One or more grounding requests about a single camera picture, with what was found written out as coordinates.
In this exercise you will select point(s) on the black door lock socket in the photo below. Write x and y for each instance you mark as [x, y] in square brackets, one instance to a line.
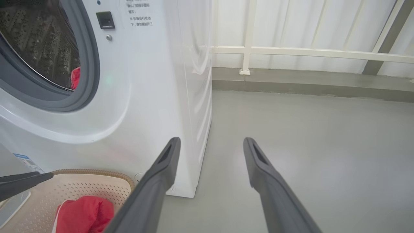
[105, 20]

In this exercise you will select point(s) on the blue white energy sticker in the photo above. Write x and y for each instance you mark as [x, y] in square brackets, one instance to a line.
[29, 163]

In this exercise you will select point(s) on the red white garment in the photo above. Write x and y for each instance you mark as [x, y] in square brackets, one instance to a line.
[76, 79]
[84, 213]

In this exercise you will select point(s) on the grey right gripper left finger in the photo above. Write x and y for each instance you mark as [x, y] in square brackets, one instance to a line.
[145, 200]

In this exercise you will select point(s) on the white front-load washing machine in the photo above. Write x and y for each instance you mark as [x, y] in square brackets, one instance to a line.
[145, 97]

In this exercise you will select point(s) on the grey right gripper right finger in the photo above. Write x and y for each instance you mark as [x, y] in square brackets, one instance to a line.
[278, 200]

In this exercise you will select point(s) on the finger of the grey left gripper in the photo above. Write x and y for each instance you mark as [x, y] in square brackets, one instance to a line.
[19, 184]

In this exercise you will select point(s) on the printed warning text sticker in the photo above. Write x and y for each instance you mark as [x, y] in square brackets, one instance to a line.
[139, 14]

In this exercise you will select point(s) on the round drain filter cover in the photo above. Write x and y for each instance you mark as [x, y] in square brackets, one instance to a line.
[139, 177]

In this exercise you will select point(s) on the white metal railing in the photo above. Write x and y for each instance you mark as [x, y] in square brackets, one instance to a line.
[291, 51]

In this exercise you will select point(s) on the grey metal post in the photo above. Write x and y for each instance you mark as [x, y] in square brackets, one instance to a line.
[385, 38]

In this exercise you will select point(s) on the cream perforated laundry basket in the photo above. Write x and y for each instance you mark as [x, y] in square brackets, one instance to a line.
[81, 187]

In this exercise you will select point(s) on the grey rubber door seal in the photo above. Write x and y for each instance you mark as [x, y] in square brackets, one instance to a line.
[87, 81]

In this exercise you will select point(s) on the steel washing machine drum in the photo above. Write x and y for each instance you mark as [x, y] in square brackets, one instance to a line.
[38, 38]

